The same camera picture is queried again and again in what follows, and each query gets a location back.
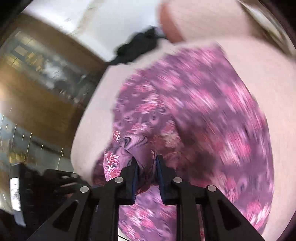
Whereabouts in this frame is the purple pink floral garment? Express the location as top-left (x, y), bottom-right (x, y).
top-left (93, 46), bottom-right (274, 240)

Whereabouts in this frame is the brown wooden glass cabinet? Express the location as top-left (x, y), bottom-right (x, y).
top-left (1, 14), bottom-right (106, 181)

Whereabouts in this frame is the pink quilted bed mattress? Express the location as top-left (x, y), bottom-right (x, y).
top-left (71, 37), bottom-right (295, 240)

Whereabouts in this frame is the black garment on bed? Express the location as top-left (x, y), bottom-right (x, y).
top-left (107, 27), bottom-right (166, 66)

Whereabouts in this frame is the pink pillow with brown edge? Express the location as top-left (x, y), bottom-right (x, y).
top-left (158, 1), bottom-right (263, 43)

